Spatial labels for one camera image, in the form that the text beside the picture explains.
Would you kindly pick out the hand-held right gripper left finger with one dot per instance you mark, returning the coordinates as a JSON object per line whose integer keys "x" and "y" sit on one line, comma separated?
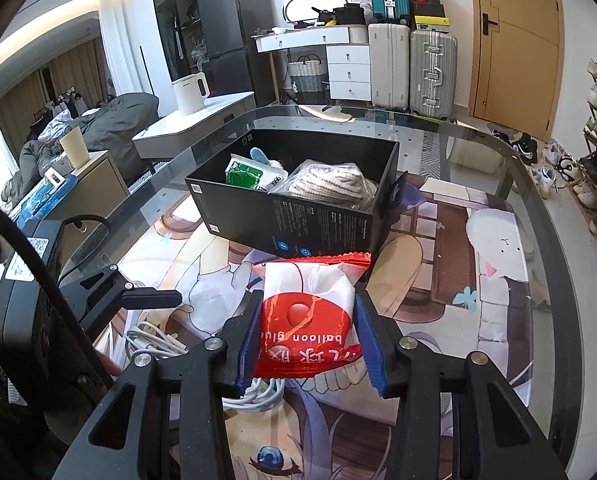
{"x": 248, "y": 347}

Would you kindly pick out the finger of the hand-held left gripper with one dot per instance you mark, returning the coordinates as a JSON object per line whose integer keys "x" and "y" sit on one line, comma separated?
{"x": 151, "y": 298}

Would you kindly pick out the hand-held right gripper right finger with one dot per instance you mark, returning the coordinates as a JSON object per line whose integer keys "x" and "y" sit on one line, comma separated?
{"x": 374, "y": 350}

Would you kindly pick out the red and white packet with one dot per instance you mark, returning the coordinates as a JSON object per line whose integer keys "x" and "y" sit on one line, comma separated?
{"x": 303, "y": 320}

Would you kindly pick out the black cardboard box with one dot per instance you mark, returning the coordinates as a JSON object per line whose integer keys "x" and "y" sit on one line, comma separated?
{"x": 318, "y": 225}

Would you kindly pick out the green packet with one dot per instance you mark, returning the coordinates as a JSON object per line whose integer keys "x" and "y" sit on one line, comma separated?
{"x": 243, "y": 174}

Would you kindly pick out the blue plush toy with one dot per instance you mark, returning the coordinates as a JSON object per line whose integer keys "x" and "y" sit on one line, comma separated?
{"x": 259, "y": 155}

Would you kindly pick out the person's left hand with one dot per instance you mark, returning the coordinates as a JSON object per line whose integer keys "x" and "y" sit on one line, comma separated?
{"x": 109, "y": 366}

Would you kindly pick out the printed cartoon table mat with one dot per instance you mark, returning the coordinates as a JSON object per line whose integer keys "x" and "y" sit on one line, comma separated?
{"x": 428, "y": 270}

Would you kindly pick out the blue packets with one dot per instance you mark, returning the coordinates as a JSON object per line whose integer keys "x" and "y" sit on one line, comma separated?
{"x": 43, "y": 200}

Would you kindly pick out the beige small cabinet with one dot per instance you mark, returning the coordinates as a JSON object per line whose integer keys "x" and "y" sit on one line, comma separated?
{"x": 101, "y": 180}

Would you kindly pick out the small white device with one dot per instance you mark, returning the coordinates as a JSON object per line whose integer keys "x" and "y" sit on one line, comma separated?
{"x": 56, "y": 178}

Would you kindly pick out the pile of clothes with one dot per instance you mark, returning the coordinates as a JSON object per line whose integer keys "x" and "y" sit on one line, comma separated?
{"x": 38, "y": 145}

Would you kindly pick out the paper cup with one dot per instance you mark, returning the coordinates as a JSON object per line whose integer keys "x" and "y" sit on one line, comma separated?
{"x": 76, "y": 149}

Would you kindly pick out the white and grey sideboard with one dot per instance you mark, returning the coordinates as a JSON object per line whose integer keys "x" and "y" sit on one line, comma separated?
{"x": 188, "y": 130}

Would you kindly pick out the dark grey bean bag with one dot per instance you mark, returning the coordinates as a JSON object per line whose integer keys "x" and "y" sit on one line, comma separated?
{"x": 118, "y": 120}

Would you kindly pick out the white electric kettle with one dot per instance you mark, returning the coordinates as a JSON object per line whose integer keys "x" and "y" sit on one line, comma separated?
{"x": 188, "y": 92}

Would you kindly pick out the patterned floor rug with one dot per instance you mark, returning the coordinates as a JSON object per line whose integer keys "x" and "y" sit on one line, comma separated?
{"x": 431, "y": 147}

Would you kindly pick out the brown curtain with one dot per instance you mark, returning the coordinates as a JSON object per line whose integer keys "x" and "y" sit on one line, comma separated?
{"x": 73, "y": 75}

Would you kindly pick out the group of shoes on floor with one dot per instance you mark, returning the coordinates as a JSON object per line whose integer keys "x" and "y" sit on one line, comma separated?
{"x": 543, "y": 160}

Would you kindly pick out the woven basket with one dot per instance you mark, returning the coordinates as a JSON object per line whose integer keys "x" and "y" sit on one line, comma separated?
{"x": 306, "y": 77}

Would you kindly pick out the dark glass wardrobe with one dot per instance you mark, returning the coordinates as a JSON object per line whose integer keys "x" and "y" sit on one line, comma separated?
{"x": 171, "y": 20}

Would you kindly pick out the silver suitcase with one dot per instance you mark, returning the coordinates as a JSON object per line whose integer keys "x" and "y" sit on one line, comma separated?
{"x": 433, "y": 72}

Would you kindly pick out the white suitcase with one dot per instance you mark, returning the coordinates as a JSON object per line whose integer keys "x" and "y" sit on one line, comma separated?
{"x": 389, "y": 65}

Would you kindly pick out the black refrigerator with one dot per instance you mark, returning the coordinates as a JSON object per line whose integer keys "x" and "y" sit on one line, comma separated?
{"x": 233, "y": 25}

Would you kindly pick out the white vanity desk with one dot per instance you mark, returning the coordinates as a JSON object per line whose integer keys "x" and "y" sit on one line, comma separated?
{"x": 348, "y": 65}

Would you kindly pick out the oval mirror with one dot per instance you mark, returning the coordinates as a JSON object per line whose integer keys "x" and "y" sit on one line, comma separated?
{"x": 313, "y": 7}

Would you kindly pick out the wooden door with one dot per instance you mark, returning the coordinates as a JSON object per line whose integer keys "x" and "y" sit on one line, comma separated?
{"x": 518, "y": 45}

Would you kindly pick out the black bag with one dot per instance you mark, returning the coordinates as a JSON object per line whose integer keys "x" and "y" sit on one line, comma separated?
{"x": 348, "y": 12}

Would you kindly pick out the stack of shoe boxes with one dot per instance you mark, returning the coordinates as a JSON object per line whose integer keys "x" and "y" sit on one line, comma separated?
{"x": 428, "y": 2}

